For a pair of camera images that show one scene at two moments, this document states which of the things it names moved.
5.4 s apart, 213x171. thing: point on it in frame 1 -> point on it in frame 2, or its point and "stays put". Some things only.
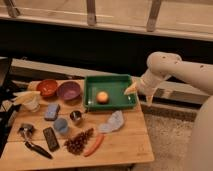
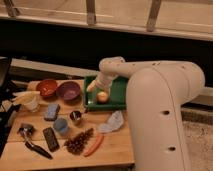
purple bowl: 69,90 stays put
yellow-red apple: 102,97 stays put
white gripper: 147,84 -> 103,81
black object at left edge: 7,93 stays put
